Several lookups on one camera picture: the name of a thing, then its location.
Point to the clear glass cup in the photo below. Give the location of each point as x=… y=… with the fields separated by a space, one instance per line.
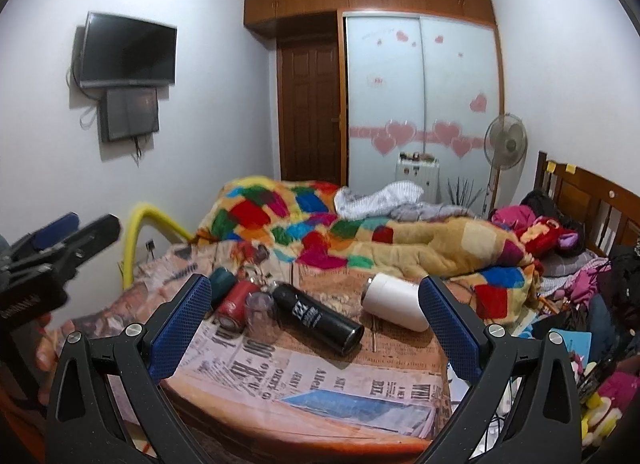
x=261 y=318

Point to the red thermos bottle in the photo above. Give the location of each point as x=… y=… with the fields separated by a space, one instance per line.
x=230 y=315

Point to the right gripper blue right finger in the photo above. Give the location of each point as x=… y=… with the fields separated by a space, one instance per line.
x=543 y=424

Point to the red plush toy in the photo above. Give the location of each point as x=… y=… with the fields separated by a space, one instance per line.
x=545 y=236

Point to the white small cabinet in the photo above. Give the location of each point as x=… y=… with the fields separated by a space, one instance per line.
x=421 y=169

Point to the large wall television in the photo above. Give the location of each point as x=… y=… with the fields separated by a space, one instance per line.
x=123 y=51

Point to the wooden headboard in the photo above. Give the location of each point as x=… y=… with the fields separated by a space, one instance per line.
x=608 y=212

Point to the black thermos bottle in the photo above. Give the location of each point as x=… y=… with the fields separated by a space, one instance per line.
x=330 y=327

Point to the white thermos bottle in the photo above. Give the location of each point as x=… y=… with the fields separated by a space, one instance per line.
x=395 y=301

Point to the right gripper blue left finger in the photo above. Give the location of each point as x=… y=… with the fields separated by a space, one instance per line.
x=84 y=423

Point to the standing electric fan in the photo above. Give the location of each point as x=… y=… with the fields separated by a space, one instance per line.
x=505 y=145

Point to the dark green cup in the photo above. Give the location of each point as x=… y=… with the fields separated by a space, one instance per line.
x=221 y=281

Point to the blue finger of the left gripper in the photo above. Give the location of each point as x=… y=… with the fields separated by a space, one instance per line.
x=67 y=256
x=44 y=238

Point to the yellow white plush toys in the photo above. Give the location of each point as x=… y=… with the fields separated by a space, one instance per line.
x=599 y=419

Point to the colourful patchwork blanket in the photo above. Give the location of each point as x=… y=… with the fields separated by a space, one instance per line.
x=298 y=221

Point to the brown wooden door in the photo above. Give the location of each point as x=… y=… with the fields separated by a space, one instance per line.
x=309 y=110

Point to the yellow padded bed rail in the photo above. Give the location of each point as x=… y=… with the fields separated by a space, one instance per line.
x=146 y=220

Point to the white grey crumpled cloth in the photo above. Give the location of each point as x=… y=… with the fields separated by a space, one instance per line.
x=400 y=201

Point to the frosted sliding wardrobe doors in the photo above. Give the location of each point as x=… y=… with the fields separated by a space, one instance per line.
x=422 y=84

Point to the newspaper print tablecloth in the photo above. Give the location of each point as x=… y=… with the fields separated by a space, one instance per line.
x=276 y=394

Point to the small wall monitor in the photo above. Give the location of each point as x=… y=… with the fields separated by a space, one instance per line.
x=128 y=113

